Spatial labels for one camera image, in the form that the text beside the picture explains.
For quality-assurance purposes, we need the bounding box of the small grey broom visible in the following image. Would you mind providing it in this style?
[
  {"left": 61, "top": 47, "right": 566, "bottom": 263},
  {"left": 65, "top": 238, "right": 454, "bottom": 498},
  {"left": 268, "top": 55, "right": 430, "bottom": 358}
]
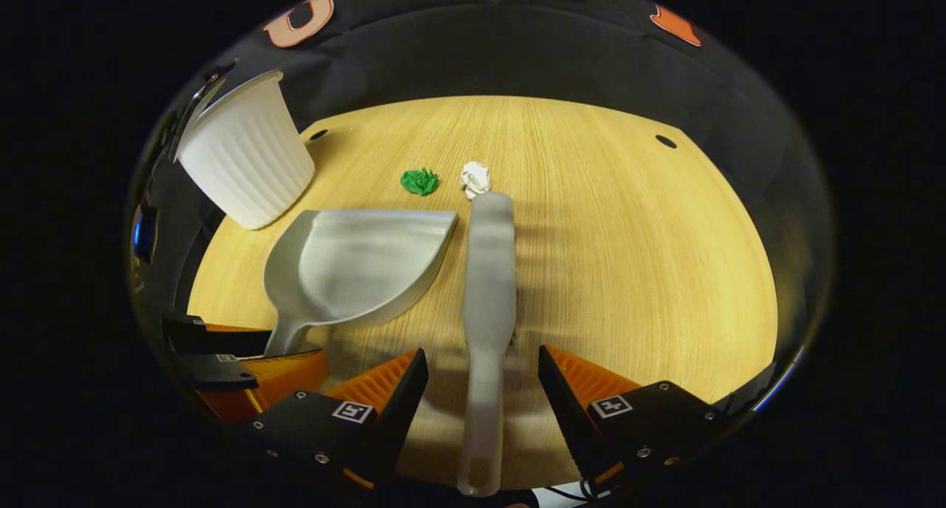
[{"left": 456, "top": 192, "right": 518, "bottom": 498}]

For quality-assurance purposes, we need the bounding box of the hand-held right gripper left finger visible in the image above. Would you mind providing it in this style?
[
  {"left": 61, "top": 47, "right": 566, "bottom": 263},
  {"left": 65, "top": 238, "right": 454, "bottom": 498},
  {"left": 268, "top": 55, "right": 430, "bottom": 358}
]
[{"left": 240, "top": 348, "right": 429, "bottom": 490}]

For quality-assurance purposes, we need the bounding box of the white paper ball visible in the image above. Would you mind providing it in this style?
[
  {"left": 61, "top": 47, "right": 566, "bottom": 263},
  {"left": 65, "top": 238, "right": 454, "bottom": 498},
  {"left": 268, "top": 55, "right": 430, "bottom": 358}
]
[{"left": 460, "top": 160, "right": 492, "bottom": 200}]

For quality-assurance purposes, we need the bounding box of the wooden desktop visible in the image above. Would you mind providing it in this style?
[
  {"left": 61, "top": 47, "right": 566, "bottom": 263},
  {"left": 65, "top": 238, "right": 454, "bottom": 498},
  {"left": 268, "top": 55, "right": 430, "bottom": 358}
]
[{"left": 187, "top": 95, "right": 779, "bottom": 490}]

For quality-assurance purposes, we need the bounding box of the grey plastic dustpan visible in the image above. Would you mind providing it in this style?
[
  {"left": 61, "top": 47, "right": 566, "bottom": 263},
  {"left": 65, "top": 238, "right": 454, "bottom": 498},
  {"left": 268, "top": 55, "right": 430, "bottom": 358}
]
[{"left": 262, "top": 209, "right": 459, "bottom": 359}]

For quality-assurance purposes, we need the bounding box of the white ribbed garbage bin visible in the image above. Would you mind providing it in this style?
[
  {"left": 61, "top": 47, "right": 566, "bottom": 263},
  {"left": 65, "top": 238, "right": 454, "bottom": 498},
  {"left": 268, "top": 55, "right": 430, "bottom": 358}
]
[{"left": 176, "top": 70, "right": 316, "bottom": 231}]

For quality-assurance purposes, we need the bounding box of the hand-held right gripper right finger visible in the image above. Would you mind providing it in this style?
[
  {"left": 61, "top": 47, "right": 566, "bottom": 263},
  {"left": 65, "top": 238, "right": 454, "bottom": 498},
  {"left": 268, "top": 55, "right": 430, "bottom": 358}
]
[{"left": 538, "top": 345, "right": 729, "bottom": 494}]

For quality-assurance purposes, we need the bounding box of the green paper ball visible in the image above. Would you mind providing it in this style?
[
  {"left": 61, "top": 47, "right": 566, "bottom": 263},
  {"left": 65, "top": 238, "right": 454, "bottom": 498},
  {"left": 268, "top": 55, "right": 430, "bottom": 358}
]
[{"left": 400, "top": 168, "right": 440, "bottom": 197}]

